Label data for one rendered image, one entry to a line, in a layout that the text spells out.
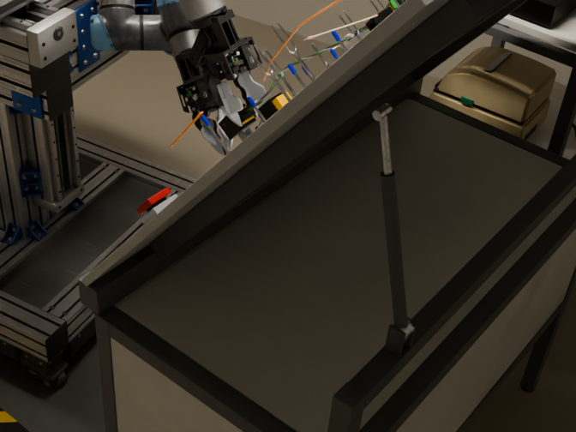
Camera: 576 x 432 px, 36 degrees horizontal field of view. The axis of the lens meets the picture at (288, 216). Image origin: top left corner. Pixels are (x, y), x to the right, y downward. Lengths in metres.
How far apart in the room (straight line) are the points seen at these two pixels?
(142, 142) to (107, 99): 0.36
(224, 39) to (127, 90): 2.43
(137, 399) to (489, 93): 1.32
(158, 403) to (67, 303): 0.88
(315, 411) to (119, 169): 1.68
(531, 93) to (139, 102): 1.90
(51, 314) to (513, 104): 1.42
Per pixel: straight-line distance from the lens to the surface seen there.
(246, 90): 1.69
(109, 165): 3.18
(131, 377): 1.86
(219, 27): 1.60
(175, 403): 1.79
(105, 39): 1.95
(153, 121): 3.80
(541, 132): 2.77
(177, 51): 1.84
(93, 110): 3.89
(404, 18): 1.01
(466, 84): 2.62
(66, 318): 2.62
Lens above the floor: 2.09
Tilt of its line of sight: 39 degrees down
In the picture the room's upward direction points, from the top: 5 degrees clockwise
